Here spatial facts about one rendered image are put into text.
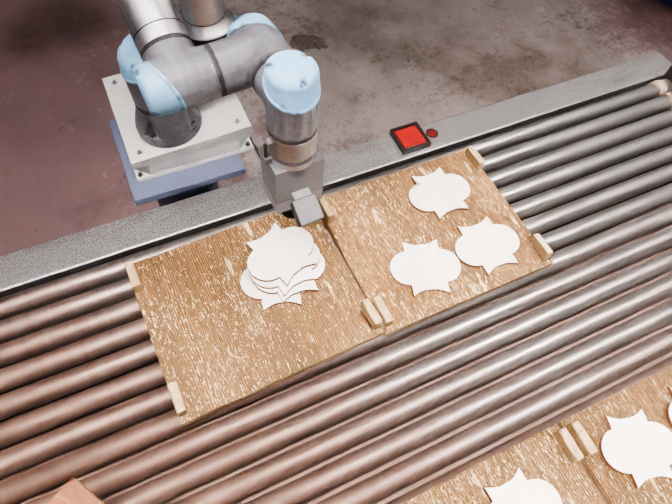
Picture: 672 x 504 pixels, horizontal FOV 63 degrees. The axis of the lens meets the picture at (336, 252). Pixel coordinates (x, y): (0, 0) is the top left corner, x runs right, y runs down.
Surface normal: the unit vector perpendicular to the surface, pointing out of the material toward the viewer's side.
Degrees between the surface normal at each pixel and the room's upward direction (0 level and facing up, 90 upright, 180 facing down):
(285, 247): 0
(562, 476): 0
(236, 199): 0
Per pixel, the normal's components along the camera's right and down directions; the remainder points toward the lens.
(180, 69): 0.23, -0.06
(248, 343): 0.07, -0.52
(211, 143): 0.41, 0.80
